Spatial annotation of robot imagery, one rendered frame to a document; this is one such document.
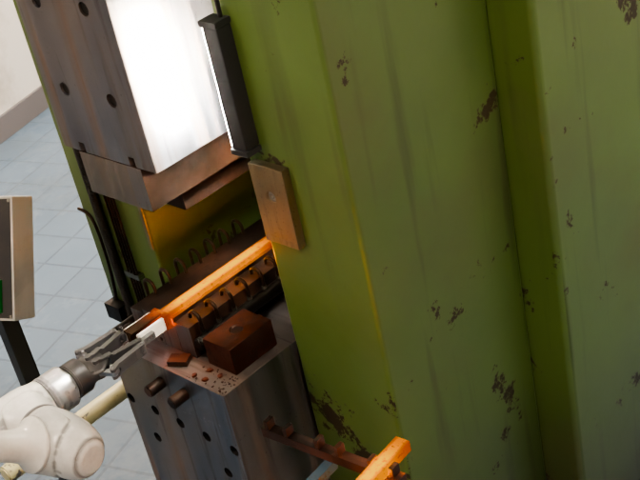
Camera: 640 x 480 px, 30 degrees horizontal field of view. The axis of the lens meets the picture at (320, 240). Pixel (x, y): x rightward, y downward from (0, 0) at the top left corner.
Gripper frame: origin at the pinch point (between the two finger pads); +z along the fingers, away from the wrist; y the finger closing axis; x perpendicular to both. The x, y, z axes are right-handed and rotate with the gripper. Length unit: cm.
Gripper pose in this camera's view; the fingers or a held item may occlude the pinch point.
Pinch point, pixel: (146, 329)
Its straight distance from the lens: 249.6
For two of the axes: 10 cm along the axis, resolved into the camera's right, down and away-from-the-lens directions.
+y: 7.2, 2.3, -6.6
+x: -1.9, -8.4, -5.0
